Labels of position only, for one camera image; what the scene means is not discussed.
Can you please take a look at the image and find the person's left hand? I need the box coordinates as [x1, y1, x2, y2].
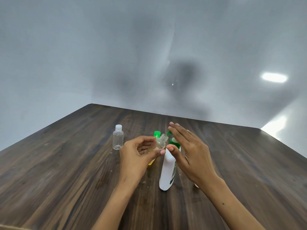
[119, 136, 166, 183]

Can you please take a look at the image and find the person's right forearm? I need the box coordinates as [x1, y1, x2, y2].
[199, 178, 265, 230]

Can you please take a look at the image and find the white bottle with green pump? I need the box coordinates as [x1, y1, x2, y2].
[159, 131, 182, 191]

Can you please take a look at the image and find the small clear plastic bottle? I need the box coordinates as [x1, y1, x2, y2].
[153, 133, 168, 151]

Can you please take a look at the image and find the person's left forearm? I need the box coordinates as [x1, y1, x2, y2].
[92, 176, 144, 230]

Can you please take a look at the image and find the clear bottle with white cap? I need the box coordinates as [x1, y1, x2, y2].
[113, 125, 124, 150]

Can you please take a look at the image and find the yellow bottle with green cap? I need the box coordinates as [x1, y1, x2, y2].
[148, 131, 161, 166]

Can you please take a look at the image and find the person's right hand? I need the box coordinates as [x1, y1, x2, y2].
[166, 122, 224, 189]

